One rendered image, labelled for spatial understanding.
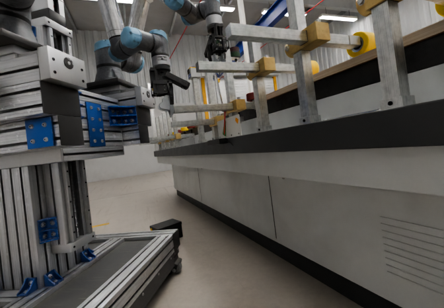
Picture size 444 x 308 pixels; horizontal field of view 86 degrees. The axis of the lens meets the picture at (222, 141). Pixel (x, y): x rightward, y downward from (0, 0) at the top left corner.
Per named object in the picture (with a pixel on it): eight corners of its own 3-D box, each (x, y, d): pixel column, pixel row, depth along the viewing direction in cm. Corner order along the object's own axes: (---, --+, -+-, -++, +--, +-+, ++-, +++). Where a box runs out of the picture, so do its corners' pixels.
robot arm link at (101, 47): (90, 67, 121) (87, 41, 121) (113, 73, 133) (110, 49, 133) (106, 61, 115) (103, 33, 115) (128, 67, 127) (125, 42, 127)
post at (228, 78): (235, 143, 117) (223, 46, 118) (232, 144, 120) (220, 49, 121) (241, 143, 118) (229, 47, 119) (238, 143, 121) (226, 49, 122)
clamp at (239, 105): (236, 110, 110) (235, 98, 110) (224, 114, 122) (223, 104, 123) (247, 109, 112) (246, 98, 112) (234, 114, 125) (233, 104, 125)
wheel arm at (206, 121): (172, 129, 126) (171, 120, 126) (171, 129, 129) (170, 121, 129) (244, 122, 144) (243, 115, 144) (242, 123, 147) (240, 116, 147)
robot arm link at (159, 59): (167, 61, 108) (171, 54, 100) (168, 71, 107) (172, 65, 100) (150, 61, 104) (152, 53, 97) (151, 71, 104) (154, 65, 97)
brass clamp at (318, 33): (316, 38, 64) (313, 20, 64) (283, 57, 77) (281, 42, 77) (332, 40, 67) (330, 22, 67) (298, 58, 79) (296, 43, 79)
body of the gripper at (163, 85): (151, 98, 104) (148, 71, 104) (171, 98, 107) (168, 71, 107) (154, 94, 97) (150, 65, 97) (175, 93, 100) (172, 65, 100)
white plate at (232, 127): (240, 135, 109) (238, 114, 109) (218, 139, 133) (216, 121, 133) (242, 135, 109) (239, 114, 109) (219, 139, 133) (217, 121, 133)
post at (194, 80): (200, 143, 163) (192, 77, 163) (198, 143, 167) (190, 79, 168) (206, 142, 165) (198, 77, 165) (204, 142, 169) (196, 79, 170)
